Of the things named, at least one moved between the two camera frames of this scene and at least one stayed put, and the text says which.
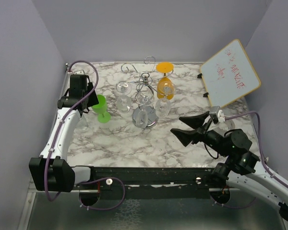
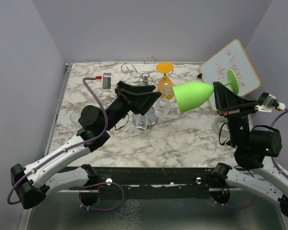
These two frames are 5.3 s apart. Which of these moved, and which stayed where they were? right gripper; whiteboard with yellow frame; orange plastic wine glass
Moved: right gripper
Stayed: whiteboard with yellow frame; orange plastic wine glass
